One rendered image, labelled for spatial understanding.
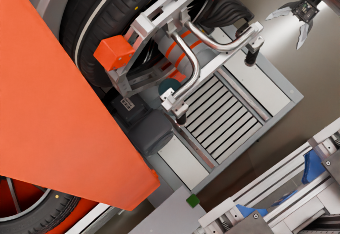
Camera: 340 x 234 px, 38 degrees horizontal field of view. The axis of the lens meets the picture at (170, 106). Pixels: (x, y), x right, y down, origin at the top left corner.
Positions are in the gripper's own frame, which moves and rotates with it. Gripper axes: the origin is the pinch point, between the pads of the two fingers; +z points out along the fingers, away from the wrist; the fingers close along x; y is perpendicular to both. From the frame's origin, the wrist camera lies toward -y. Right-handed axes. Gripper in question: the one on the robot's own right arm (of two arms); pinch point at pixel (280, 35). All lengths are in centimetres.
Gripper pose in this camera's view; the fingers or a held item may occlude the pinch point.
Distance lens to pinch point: 179.9
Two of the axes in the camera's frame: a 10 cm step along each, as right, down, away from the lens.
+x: 7.4, 6.7, 0.3
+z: -6.7, 7.3, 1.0
